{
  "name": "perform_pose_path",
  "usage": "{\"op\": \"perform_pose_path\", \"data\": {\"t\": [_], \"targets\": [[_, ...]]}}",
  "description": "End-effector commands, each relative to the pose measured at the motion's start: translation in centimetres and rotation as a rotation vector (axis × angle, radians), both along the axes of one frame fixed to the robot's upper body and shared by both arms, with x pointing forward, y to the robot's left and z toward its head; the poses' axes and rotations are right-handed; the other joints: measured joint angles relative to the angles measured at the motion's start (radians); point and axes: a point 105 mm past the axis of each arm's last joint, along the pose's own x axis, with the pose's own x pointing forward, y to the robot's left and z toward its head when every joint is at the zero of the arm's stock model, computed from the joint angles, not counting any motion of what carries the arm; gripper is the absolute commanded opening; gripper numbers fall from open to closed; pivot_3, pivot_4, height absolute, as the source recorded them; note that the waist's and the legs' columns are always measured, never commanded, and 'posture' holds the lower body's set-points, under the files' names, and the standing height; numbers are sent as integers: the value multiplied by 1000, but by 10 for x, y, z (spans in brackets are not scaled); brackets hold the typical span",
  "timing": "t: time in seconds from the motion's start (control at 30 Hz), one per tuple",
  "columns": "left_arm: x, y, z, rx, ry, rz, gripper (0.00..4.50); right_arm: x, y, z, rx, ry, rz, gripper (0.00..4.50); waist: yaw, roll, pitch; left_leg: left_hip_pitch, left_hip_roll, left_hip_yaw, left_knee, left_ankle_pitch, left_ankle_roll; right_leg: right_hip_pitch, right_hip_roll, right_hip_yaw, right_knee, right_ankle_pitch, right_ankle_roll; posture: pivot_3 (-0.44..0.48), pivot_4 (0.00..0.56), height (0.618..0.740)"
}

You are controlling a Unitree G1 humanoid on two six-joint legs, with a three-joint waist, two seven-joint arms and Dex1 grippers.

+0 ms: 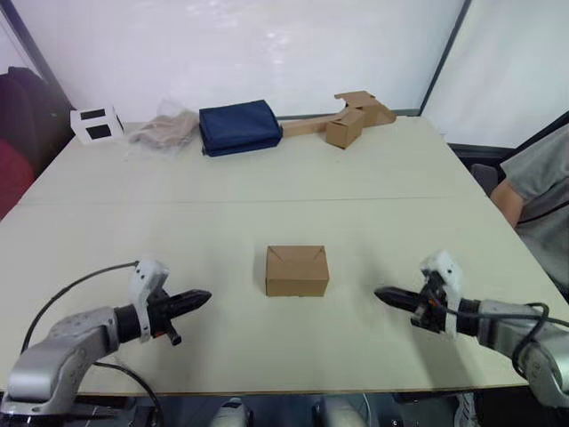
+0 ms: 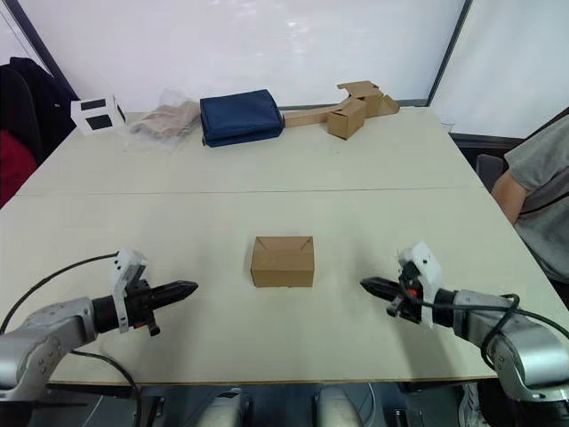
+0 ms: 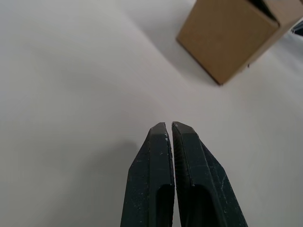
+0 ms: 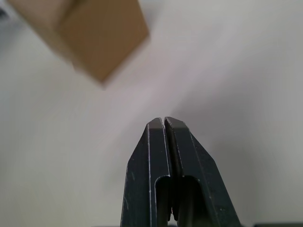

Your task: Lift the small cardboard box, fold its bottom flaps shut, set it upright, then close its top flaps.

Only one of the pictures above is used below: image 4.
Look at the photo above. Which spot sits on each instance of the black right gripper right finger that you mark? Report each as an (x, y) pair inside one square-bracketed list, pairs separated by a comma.
[(201, 175)]

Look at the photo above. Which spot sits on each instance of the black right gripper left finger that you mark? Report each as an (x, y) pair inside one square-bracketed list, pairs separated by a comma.
[(139, 170)]

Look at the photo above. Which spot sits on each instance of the small brown cardboard box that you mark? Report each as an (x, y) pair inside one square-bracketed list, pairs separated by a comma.
[(94, 35)]

